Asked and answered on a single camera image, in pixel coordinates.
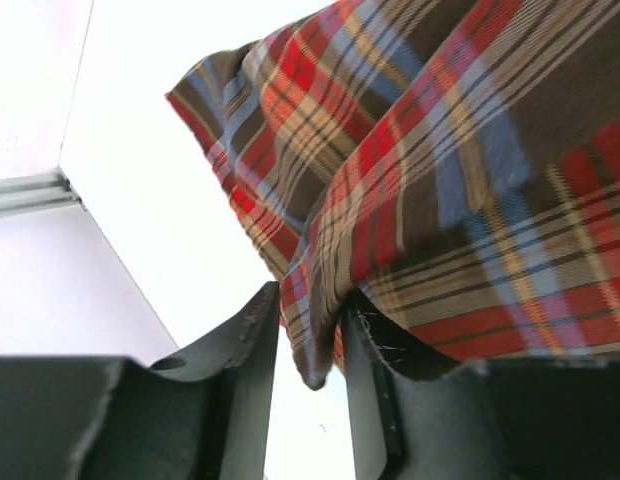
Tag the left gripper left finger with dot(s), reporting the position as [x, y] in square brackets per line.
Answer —
[201, 413]

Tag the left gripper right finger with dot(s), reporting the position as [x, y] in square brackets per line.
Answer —
[415, 413]

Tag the brown red plaid shirt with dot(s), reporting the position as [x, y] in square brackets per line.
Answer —
[457, 162]

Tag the left aluminium corner post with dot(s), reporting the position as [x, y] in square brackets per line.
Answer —
[27, 194]

